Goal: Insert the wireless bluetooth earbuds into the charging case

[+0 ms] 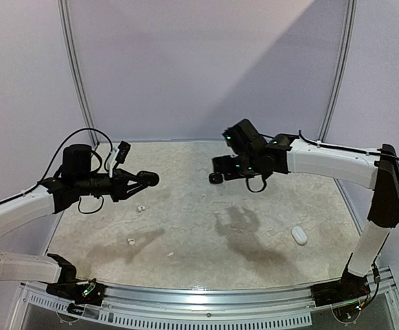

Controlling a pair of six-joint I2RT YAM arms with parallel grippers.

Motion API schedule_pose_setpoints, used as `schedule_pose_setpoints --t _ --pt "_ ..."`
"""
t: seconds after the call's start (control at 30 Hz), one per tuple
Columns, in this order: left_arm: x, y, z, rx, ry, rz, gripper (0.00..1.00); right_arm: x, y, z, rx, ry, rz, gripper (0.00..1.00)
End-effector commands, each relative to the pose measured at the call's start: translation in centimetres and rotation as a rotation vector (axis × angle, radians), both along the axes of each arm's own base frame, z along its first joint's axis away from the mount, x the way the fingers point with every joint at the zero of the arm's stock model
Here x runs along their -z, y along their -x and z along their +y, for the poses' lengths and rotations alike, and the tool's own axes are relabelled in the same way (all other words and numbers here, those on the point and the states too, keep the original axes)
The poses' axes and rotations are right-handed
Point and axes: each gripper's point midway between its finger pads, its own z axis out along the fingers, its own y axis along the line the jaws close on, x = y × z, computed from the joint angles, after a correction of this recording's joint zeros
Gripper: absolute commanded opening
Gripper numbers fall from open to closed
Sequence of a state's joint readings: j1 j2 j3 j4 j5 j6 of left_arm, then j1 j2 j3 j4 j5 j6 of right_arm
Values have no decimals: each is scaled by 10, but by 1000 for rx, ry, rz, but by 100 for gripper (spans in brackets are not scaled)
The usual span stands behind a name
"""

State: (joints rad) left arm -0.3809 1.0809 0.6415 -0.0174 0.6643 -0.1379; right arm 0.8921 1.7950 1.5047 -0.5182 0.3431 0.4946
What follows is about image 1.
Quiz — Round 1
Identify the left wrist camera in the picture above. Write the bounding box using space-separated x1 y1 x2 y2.
104 141 131 178

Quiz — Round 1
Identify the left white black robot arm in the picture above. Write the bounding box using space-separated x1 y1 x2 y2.
0 142 159 298

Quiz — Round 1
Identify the aluminium front rail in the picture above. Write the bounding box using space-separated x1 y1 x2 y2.
11 267 399 329

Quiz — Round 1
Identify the black earbud charging case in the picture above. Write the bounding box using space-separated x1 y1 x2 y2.
136 170 160 187

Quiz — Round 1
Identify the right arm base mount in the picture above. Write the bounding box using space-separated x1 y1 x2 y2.
310 255 380 309

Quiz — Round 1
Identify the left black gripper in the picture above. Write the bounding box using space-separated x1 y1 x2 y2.
76 168 148 201

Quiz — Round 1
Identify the white earbud charging case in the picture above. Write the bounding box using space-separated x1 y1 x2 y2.
291 226 308 246

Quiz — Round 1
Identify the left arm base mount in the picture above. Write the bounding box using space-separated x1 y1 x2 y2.
46 254 107 306

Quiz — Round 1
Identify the right aluminium frame post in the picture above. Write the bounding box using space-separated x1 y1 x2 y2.
318 0 357 141

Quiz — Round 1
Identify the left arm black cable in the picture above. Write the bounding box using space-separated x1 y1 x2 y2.
0 127 114 215

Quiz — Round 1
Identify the aluminium frame post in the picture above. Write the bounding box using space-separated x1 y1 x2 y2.
58 0 95 129
318 0 357 141

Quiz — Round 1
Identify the left aluminium frame post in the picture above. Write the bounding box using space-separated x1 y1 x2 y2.
58 0 95 129

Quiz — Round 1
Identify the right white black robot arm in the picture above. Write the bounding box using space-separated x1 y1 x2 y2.
209 119 399 300

